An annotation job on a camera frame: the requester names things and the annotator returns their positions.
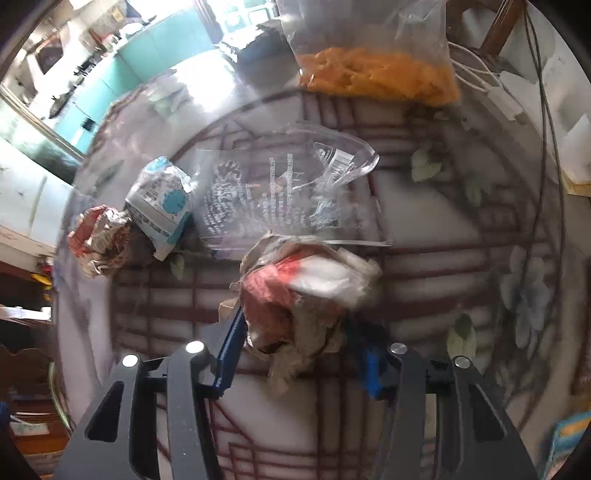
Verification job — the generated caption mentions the blue white package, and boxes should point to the blue white package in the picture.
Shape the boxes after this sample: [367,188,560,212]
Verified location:
[125,157,197,261]

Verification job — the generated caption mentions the red beige paper wrapper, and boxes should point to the red beige paper wrapper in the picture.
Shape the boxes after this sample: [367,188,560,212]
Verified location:
[67,205,133,278]

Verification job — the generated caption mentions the clear printed plastic bag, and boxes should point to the clear printed plastic bag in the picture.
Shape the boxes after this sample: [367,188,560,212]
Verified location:
[182,123,382,257]

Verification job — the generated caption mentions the teal kitchen cabinets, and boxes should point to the teal kitchen cabinets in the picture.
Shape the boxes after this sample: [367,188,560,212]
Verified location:
[29,1,222,153]

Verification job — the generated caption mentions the floral patterned tablecloth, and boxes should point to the floral patterned tablecloth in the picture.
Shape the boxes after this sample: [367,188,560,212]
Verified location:
[54,57,565,479]

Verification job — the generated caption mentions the white refrigerator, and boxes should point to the white refrigerator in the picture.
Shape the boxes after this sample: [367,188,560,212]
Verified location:
[0,140,72,257]

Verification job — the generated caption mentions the clear bag of orange snacks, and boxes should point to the clear bag of orange snacks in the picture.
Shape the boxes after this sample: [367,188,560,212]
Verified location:
[277,0,461,107]

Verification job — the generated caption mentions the range hood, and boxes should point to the range hood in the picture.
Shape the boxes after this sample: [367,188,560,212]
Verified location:
[33,30,63,75]

